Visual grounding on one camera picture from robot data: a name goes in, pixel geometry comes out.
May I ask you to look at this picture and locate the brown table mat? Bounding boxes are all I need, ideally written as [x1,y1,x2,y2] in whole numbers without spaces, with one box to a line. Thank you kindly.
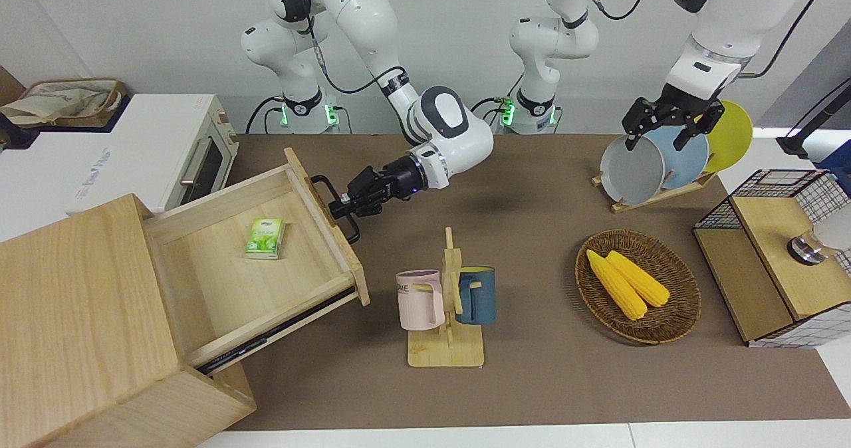
[225,134,851,431]

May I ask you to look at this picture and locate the light blue plate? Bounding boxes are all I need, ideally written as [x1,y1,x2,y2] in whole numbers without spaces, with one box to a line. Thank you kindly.
[642,126,711,190]

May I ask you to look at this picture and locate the green tissue pack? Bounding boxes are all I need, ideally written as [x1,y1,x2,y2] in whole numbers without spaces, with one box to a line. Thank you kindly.
[243,217,287,261]

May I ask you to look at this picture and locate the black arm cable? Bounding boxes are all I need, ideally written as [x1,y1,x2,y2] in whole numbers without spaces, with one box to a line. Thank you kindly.
[258,0,408,98]
[580,0,825,80]

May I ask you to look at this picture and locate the beige canvas bag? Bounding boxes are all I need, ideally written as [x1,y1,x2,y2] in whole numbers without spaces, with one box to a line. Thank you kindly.
[0,78,128,129]

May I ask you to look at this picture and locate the pink mug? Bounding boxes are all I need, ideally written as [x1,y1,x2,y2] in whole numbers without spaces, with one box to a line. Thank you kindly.
[396,270,445,332]

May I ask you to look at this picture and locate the brown wicker basket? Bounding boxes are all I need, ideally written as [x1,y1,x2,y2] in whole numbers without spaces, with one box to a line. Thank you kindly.
[575,229,703,346]

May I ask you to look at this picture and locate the wire grid box wooden shelf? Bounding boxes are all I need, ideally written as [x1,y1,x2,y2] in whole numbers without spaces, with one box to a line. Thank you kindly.
[693,169,851,349]

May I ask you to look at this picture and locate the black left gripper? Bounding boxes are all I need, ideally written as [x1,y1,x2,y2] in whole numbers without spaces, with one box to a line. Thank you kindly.
[622,82,726,152]

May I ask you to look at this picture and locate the grey plate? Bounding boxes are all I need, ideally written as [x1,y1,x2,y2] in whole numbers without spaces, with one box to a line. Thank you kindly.
[600,134,667,207]

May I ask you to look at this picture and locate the yellow corn cob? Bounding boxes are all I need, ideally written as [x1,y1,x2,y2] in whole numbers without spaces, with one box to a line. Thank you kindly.
[606,251,671,308]
[586,249,648,321]

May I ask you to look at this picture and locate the yellow plate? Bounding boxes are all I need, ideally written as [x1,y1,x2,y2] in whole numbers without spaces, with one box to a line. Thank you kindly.
[703,100,754,173]

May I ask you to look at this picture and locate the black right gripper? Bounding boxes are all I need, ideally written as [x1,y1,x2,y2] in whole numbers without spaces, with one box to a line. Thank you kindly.
[329,154,427,220]

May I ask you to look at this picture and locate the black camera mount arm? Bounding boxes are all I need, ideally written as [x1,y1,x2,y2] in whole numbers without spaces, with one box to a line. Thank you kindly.
[776,79,851,158]

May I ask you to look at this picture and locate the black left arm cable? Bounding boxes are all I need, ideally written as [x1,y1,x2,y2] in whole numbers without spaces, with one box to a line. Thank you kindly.
[580,0,825,80]

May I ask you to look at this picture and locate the light wooden drawer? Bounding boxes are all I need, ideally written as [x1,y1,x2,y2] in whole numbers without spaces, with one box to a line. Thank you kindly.
[143,147,371,370]

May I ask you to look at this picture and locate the wooden plate rack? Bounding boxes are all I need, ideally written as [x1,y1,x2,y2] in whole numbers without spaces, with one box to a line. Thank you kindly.
[591,169,718,215]

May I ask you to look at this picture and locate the light wooden drawer cabinet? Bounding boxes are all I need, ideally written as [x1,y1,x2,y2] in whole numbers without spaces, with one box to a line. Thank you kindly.
[0,194,257,448]

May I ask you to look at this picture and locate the black metal drawer handle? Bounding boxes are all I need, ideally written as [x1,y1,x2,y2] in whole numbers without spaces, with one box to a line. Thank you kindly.
[310,174,361,245]

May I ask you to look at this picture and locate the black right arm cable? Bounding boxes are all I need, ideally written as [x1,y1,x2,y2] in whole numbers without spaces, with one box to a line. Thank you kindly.
[258,0,408,98]

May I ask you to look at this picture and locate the dark blue mug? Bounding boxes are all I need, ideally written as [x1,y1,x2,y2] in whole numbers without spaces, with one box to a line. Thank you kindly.
[456,266,497,326]

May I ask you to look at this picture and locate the wooden mug tree stand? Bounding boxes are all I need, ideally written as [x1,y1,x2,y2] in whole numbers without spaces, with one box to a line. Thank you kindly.
[407,227,487,369]

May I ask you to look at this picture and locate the white toaster oven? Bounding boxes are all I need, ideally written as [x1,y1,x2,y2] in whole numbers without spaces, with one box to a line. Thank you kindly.
[0,94,239,243]

